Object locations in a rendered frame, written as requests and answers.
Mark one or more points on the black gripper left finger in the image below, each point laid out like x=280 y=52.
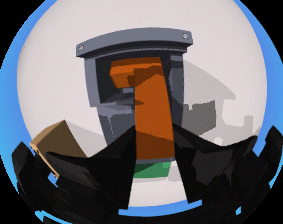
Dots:
x=111 y=171

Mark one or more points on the orange l-shaped part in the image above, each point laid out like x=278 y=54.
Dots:
x=153 y=117

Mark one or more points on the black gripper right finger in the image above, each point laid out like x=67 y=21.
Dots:
x=201 y=163

